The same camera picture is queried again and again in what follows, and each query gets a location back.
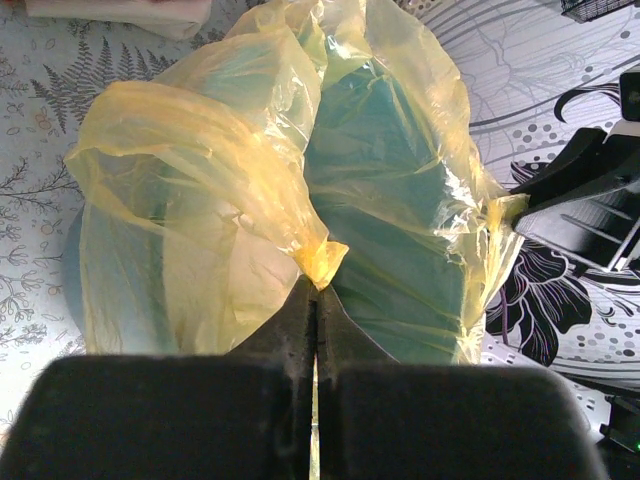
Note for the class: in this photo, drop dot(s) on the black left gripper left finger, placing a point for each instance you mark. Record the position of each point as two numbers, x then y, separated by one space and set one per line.
286 341

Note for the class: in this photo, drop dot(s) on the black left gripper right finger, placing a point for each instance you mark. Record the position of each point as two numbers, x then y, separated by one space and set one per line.
340 342

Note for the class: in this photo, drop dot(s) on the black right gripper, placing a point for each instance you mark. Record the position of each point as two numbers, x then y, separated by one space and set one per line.
596 223

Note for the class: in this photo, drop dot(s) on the yellow plastic trash bag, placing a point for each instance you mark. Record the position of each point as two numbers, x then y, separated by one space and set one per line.
280 190

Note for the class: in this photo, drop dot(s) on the teal plastic trash bin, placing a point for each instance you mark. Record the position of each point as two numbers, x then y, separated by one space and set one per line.
390 210

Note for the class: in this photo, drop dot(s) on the black wire basket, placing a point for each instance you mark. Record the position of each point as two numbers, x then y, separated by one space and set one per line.
583 11

